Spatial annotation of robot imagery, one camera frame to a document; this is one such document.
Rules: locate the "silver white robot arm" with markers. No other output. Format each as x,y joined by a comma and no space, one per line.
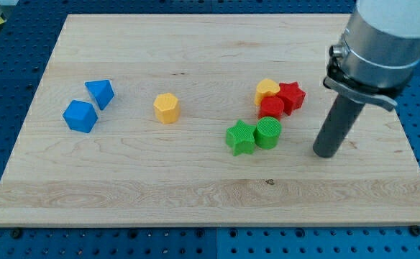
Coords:
376,54

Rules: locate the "green star block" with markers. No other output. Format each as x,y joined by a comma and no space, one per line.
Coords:
240,138

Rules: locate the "yellow hexagon block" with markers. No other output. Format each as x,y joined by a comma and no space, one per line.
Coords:
167,108

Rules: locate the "green cylinder block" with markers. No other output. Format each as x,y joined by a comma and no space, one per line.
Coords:
267,133

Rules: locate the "red cylinder block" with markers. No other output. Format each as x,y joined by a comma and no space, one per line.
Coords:
271,106

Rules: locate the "yellow heart block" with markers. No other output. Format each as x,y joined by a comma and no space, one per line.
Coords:
266,87

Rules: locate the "light wooden board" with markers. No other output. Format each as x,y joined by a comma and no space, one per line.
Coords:
131,170

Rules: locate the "red star block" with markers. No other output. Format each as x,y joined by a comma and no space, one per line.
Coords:
292,96

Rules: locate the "blue triangular block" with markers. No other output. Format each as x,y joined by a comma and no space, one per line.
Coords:
101,91

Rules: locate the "blue cube block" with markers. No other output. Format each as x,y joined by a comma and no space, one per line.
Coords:
80,116

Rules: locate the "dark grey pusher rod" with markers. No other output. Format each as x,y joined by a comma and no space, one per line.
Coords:
340,119

